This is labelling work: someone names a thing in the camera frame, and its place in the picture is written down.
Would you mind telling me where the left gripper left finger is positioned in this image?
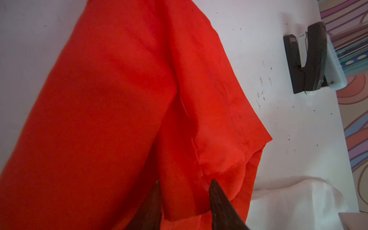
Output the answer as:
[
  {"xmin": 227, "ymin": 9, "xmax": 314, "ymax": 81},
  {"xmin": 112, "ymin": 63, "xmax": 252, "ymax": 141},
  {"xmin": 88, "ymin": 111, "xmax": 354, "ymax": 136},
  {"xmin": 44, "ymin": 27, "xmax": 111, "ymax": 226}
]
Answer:
[{"xmin": 125, "ymin": 181, "xmax": 163, "ymax": 230}]

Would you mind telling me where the pale eraser block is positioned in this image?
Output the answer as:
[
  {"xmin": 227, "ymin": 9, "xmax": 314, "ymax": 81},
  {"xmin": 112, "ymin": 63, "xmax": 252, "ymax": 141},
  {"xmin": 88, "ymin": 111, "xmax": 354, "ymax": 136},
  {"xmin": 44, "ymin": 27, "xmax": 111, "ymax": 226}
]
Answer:
[{"xmin": 324, "ymin": 35, "xmax": 347, "ymax": 91}]

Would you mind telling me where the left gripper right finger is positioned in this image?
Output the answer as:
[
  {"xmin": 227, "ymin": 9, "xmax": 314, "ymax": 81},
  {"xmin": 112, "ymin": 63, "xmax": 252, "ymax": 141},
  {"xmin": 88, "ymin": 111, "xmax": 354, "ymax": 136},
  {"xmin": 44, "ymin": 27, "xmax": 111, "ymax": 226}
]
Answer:
[{"xmin": 209, "ymin": 179, "xmax": 250, "ymax": 230}]

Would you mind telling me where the black stapler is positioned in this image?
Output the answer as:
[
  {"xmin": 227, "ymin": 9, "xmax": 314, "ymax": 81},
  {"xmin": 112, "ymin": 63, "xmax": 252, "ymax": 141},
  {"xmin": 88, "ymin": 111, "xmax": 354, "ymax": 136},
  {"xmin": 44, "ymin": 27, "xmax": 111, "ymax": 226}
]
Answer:
[{"xmin": 283, "ymin": 22, "xmax": 328, "ymax": 94}]

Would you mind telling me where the rainbow red hooded jacket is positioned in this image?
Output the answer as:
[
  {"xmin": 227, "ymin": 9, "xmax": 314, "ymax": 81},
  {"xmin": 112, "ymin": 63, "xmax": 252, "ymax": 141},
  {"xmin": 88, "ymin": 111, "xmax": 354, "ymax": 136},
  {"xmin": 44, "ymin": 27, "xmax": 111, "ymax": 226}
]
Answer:
[{"xmin": 1, "ymin": 1, "xmax": 271, "ymax": 230}]

